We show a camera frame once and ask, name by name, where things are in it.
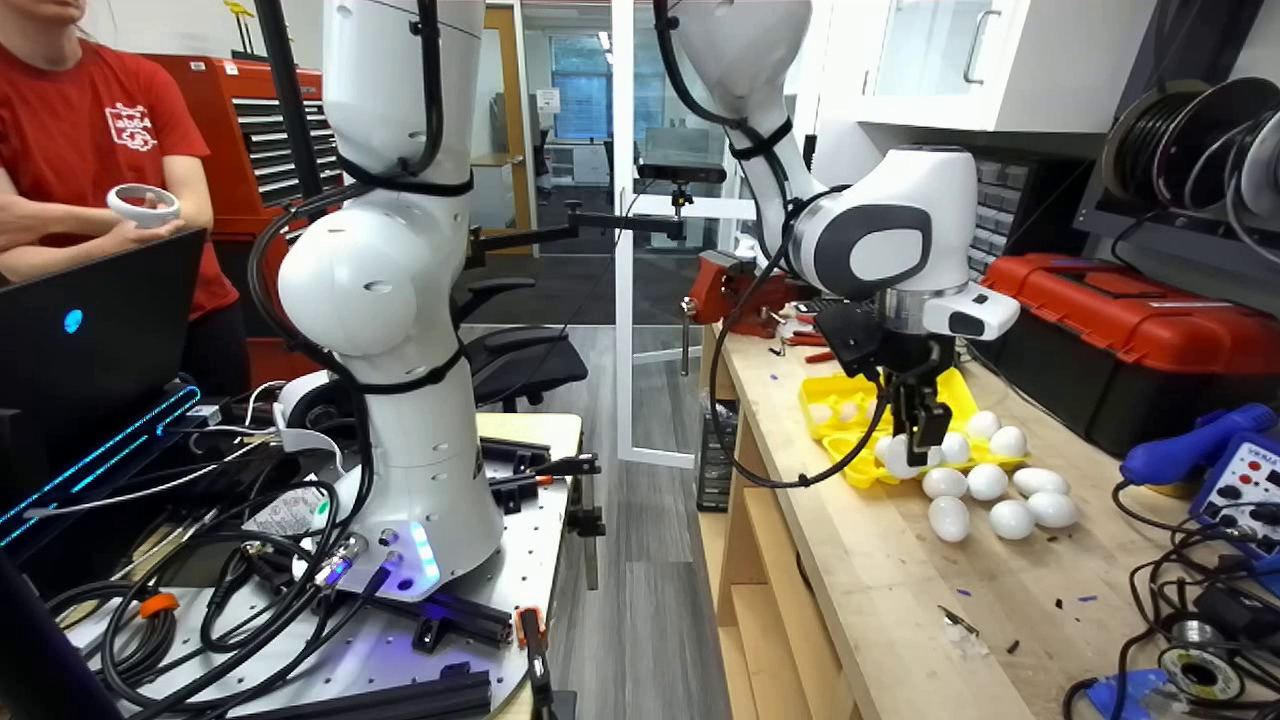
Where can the red tool chest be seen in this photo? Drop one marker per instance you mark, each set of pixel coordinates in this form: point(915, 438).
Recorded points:
point(247, 144)

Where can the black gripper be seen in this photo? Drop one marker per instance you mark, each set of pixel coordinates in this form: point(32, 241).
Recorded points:
point(882, 344)

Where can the white round bowl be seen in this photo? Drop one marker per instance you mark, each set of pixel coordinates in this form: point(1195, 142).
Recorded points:
point(140, 201)

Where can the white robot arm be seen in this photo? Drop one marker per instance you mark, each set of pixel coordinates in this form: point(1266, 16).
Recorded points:
point(401, 442)

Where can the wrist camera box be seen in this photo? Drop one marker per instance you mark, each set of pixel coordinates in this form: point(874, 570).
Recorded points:
point(981, 315)

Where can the person bare forearm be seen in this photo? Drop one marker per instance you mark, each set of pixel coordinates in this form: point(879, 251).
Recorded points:
point(61, 252)

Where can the black laptop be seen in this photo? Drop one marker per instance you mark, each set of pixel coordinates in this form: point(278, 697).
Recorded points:
point(95, 344)

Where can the black camera stand pole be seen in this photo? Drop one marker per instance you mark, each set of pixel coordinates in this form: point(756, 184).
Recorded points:
point(286, 94)

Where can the red black toolbox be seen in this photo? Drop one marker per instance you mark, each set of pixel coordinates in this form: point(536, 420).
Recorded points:
point(1134, 333)

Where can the person in red shirt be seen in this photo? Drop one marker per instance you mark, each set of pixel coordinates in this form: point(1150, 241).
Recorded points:
point(80, 144)

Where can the black office chair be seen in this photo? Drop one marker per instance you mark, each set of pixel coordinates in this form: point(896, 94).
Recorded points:
point(521, 353)

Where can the grey round metal spool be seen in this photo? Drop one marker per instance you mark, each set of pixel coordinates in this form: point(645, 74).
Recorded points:
point(1202, 670)

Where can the person hand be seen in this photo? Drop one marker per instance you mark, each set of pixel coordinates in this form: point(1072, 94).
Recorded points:
point(164, 225)

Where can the blue soldering station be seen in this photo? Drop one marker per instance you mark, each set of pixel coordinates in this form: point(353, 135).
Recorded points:
point(1243, 486)

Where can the yellow egg tray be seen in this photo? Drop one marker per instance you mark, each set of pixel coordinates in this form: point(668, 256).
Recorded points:
point(843, 404)

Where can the white egg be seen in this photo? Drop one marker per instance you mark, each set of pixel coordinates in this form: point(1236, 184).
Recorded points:
point(900, 461)
point(981, 424)
point(950, 516)
point(954, 450)
point(1052, 508)
point(945, 481)
point(1013, 516)
point(990, 481)
point(1011, 442)
point(1037, 479)

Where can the white wall cabinet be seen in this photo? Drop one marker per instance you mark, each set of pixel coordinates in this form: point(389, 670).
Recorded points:
point(1000, 60)

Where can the red bench vise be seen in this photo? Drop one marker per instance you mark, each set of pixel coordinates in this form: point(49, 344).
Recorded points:
point(735, 295)

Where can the metal robot base table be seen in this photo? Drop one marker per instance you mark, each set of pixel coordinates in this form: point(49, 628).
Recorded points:
point(507, 532)

